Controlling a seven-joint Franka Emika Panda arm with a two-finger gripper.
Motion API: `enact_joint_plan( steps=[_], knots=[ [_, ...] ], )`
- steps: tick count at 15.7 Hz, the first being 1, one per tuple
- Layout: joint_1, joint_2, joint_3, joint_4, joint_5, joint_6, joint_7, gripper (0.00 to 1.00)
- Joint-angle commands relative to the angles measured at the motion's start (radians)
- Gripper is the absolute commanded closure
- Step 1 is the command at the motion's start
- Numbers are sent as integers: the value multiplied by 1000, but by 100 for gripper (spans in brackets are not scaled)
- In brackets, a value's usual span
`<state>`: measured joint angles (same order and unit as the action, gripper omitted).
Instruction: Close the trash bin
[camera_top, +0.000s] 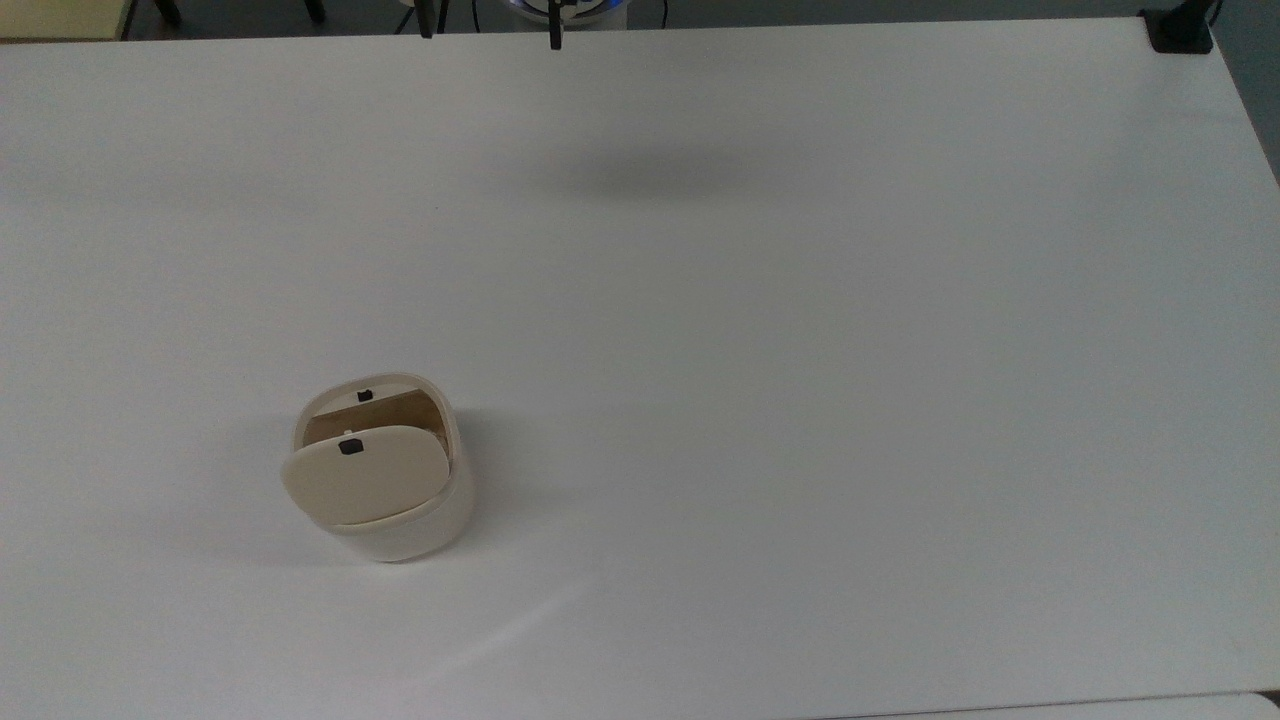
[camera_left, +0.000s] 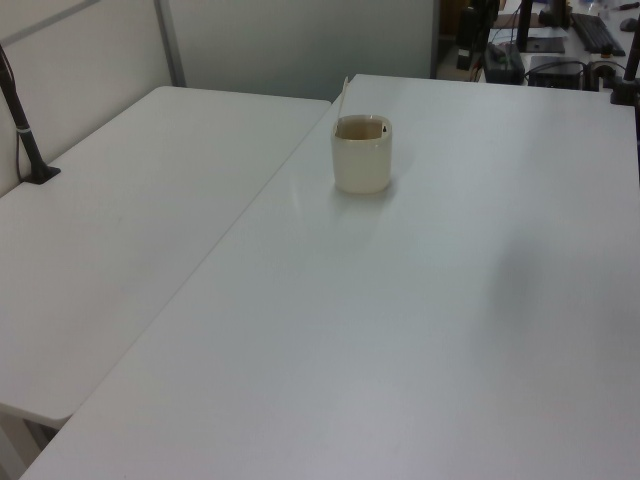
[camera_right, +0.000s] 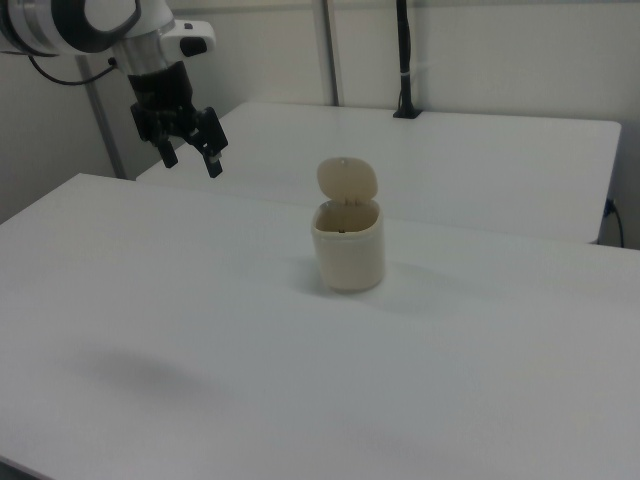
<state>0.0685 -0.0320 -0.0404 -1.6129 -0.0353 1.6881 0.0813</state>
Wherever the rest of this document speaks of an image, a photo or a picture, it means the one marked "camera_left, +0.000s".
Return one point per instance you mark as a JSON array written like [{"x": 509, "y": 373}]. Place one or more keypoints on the cream plate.
[{"x": 343, "y": 98}]

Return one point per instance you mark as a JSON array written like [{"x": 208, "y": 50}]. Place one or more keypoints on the cream bowl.
[{"x": 361, "y": 167}]

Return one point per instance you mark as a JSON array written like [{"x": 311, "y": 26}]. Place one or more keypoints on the grey partition panel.
[{"x": 300, "y": 45}]

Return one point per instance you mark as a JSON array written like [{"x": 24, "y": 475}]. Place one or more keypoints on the white side table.
[{"x": 125, "y": 210}]

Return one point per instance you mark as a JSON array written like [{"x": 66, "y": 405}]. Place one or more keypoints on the dark equipment case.
[{"x": 502, "y": 65}]

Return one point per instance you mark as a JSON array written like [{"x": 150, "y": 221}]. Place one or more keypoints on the black upright speaker box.
[{"x": 468, "y": 35}]

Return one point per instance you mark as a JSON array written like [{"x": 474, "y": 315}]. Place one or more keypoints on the black flat device box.
[{"x": 555, "y": 72}]

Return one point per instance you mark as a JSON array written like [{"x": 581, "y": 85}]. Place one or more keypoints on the black monitor stand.
[{"x": 525, "y": 25}]

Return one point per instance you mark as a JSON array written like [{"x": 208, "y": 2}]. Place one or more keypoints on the black keyboard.
[{"x": 597, "y": 35}]

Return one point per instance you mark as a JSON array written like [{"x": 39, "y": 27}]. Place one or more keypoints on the black clamp stand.
[{"x": 631, "y": 60}]

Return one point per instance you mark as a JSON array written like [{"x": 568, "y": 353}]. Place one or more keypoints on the dark computer mouse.
[{"x": 627, "y": 23}]

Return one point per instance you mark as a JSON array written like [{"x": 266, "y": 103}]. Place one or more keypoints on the black camera stand pole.
[{"x": 25, "y": 136}]

